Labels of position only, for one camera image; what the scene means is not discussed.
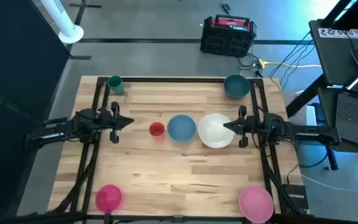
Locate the pink plastic bowl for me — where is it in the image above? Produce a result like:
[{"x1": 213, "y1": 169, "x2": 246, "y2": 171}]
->
[{"x1": 238, "y1": 185, "x2": 275, "y2": 224}]

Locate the large white bowl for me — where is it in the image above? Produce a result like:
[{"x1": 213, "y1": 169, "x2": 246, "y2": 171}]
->
[{"x1": 197, "y1": 112, "x2": 236, "y2": 149}]

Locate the black network switch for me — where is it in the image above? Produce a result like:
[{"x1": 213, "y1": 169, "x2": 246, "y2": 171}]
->
[{"x1": 282, "y1": 184, "x2": 309, "y2": 213}]

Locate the blue plastic bowl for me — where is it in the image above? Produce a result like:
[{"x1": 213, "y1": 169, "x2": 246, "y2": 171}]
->
[{"x1": 167, "y1": 114, "x2": 198, "y2": 144}]

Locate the white tower fan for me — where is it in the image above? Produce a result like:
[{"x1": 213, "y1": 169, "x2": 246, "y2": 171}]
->
[{"x1": 39, "y1": 0, "x2": 85, "y2": 45}]

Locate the white floor cable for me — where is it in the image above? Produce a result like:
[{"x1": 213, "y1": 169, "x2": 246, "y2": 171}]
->
[{"x1": 301, "y1": 173, "x2": 358, "y2": 192}]

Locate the white paper label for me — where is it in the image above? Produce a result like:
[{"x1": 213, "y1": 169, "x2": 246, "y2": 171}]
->
[{"x1": 318, "y1": 27, "x2": 358, "y2": 40}]

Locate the dark teal bowl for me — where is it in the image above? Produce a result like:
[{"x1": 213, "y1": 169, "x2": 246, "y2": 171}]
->
[{"x1": 223, "y1": 74, "x2": 251, "y2": 100}]

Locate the black side desk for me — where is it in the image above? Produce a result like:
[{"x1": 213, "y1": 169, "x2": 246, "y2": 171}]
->
[{"x1": 286, "y1": 18, "x2": 358, "y2": 171}]

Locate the red and black toolbox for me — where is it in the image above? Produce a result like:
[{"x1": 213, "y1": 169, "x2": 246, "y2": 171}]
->
[{"x1": 200, "y1": 14, "x2": 258, "y2": 58}]

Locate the black cable bundle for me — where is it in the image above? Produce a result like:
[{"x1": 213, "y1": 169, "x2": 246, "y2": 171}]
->
[{"x1": 267, "y1": 30, "x2": 315, "y2": 91}]

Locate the yellow power cable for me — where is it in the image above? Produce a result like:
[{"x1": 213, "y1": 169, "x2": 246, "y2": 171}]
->
[{"x1": 257, "y1": 58, "x2": 323, "y2": 70}]

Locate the green plastic cup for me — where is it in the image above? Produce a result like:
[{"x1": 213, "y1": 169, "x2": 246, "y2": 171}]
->
[{"x1": 106, "y1": 75, "x2": 126, "y2": 96}]

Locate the open black laptop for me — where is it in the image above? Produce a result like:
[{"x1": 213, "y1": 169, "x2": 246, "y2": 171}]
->
[{"x1": 334, "y1": 57, "x2": 358, "y2": 150}]

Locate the black partition panel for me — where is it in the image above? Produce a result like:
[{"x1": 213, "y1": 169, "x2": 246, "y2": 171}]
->
[{"x1": 0, "y1": 0, "x2": 71, "y2": 220}]

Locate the black aluminium table frame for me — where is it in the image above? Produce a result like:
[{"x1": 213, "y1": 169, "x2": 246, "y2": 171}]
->
[{"x1": 50, "y1": 76, "x2": 311, "y2": 224}]

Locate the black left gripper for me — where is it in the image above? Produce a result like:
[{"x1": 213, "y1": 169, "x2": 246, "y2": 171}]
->
[{"x1": 96, "y1": 101, "x2": 135, "y2": 145}]

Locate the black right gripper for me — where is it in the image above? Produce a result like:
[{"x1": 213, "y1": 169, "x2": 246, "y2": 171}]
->
[{"x1": 223, "y1": 105, "x2": 261, "y2": 149}]

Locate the red plastic cup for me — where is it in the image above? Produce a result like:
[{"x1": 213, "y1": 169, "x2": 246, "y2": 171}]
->
[{"x1": 149, "y1": 121, "x2": 167, "y2": 139}]

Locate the magenta plastic cup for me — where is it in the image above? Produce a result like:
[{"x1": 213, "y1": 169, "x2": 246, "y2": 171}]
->
[{"x1": 94, "y1": 184, "x2": 123, "y2": 215}]

